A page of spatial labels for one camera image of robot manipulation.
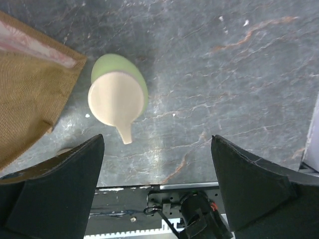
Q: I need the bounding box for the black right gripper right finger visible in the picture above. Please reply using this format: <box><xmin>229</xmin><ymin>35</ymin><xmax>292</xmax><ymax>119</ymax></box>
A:
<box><xmin>211</xmin><ymin>135</ymin><xmax>319</xmax><ymax>239</ymax></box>

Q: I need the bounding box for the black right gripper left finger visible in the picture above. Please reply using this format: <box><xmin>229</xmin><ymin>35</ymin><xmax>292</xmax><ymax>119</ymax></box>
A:
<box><xmin>0</xmin><ymin>134</ymin><xmax>104</xmax><ymax>239</ymax></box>

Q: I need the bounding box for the large green beige-cap bottle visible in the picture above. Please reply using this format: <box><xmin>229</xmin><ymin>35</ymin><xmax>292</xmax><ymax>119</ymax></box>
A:
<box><xmin>88</xmin><ymin>54</ymin><xmax>148</xmax><ymax>144</ymax></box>

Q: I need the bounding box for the brown canvas tote bag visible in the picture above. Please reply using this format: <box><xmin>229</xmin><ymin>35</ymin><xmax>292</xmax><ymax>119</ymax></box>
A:
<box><xmin>0</xmin><ymin>12</ymin><xmax>87</xmax><ymax>168</ymax></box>

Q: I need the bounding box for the light blue cable duct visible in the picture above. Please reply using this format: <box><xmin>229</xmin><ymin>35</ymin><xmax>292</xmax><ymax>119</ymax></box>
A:
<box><xmin>84</xmin><ymin>220</ymin><xmax>177</xmax><ymax>239</ymax></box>

